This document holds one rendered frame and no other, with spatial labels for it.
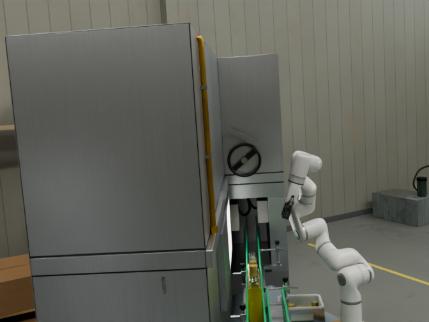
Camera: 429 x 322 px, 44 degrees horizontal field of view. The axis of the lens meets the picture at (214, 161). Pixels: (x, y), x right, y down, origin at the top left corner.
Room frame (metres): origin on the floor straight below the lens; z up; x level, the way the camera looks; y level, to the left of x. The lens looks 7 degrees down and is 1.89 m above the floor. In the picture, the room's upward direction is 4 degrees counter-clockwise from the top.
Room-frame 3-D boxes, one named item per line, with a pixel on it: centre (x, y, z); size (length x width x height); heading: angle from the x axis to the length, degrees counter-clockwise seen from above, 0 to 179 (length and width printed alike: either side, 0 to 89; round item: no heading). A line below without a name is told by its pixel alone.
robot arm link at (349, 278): (2.31, -0.59, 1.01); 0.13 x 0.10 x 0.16; 117
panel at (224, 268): (2.61, -0.03, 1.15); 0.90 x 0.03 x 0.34; 176
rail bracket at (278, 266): (3.09, -0.32, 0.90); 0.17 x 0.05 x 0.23; 86
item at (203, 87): (1.91, 0.02, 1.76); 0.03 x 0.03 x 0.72; 86
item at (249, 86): (3.64, -0.27, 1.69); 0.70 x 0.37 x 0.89; 176
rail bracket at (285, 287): (2.45, -0.28, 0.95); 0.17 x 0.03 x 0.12; 86
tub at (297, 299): (2.56, -0.39, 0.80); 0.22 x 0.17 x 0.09; 86
